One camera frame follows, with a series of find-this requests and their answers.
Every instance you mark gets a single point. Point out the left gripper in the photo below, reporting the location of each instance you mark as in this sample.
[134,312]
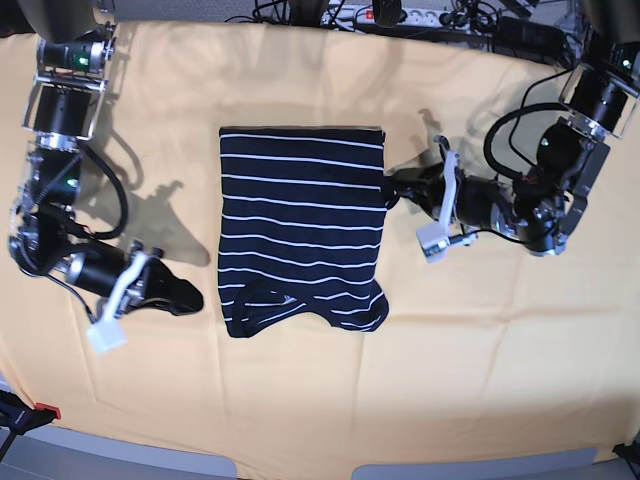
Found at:
[480,203]

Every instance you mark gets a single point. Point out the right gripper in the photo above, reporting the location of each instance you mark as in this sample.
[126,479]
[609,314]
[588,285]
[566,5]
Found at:
[146,282]

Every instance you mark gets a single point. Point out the navy white striped T-shirt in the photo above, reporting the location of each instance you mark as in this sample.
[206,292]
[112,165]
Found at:
[302,219]

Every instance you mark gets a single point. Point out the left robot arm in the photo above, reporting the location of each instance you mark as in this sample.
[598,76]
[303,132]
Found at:
[538,209]

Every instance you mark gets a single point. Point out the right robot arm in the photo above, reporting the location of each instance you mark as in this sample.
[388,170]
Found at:
[46,241]

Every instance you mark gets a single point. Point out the yellow table cloth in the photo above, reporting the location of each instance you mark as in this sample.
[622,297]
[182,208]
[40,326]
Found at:
[490,353]

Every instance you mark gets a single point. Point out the black power adapter box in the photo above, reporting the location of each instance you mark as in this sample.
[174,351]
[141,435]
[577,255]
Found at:
[524,36]

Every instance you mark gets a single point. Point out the blue red table clamp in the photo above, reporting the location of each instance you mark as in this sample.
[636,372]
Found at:
[19,418]

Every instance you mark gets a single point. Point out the white power strip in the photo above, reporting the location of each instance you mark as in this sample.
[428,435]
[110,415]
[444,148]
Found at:
[457,19]

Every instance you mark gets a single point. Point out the black clamp right corner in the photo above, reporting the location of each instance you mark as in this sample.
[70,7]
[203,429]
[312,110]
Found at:
[629,453]

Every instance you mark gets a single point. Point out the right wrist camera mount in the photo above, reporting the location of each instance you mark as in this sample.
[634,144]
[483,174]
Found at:
[107,334]

